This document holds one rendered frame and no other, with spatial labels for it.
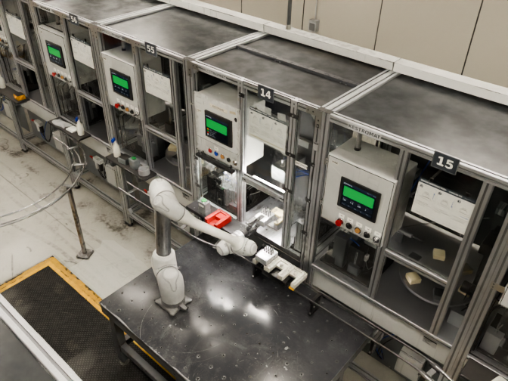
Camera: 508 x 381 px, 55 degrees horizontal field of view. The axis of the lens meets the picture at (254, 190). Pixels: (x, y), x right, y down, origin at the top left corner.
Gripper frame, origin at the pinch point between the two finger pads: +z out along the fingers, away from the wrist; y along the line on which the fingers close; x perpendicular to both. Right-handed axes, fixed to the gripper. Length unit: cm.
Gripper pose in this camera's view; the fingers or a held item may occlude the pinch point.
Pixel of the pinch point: (259, 220)
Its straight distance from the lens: 344.3
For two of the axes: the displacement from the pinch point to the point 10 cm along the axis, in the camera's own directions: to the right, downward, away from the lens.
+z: 6.5, -4.5, 6.2
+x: -7.6, -3.9, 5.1
